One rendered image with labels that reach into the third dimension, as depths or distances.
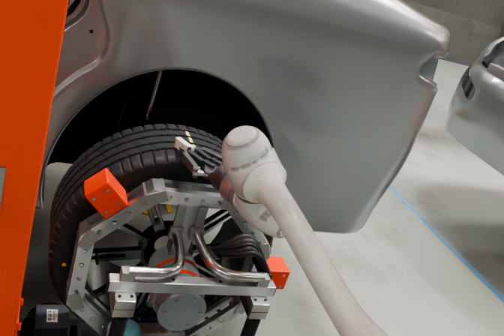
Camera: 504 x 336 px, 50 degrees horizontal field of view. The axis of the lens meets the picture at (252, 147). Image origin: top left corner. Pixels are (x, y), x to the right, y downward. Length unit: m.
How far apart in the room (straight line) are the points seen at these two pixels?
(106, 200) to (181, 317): 0.36
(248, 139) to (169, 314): 0.57
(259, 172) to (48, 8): 0.51
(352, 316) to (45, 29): 0.80
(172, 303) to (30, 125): 0.57
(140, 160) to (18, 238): 0.36
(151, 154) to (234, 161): 0.43
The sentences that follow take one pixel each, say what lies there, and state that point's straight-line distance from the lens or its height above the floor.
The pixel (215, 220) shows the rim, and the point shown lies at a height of 0.98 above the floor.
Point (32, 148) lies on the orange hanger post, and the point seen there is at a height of 1.24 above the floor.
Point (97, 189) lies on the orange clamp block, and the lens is 1.38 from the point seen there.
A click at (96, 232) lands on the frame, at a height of 0.98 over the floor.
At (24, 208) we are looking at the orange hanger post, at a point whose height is 1.08.
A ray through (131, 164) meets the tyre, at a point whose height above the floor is 1.13.
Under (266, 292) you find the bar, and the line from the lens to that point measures 1.44.
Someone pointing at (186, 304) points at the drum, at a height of 0.88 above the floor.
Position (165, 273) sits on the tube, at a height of 1.01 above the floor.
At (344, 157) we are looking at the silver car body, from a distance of 2.09.
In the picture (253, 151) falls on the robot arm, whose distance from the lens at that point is 1.09.
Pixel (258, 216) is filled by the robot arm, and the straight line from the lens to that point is 1.22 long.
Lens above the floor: 1.80
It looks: 22 degrees down
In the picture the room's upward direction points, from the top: 18 degrees clockwise
